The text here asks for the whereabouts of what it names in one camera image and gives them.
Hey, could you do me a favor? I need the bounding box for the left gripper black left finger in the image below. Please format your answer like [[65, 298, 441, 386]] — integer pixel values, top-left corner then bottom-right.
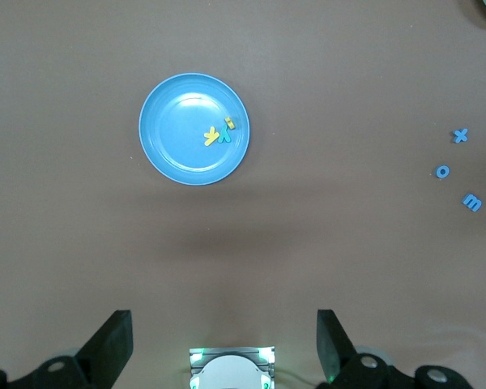
[[0, 310, 134, 389]]

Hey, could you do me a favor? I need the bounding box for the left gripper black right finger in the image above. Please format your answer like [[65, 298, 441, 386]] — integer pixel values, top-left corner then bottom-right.
[[316, 309, 475, 389]]

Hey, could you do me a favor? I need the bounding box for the yellow letter k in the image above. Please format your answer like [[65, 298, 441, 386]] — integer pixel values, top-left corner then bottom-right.
[[202, 126, 221, 147]]

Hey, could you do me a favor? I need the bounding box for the brown table cover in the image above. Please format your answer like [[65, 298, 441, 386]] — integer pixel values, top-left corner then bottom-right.
[[0, 0, 486, 389]]

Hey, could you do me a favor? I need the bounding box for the blue letter m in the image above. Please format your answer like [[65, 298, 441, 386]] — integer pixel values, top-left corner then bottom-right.
[[461, 192, 484, 213]]

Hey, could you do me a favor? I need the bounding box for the blue plate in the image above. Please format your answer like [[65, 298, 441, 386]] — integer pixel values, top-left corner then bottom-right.
[[138, 72, 251, 186]]

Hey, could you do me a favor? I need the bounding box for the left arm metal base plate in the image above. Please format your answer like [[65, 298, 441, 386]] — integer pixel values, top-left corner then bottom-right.
[[189, 345, 276, 389]]

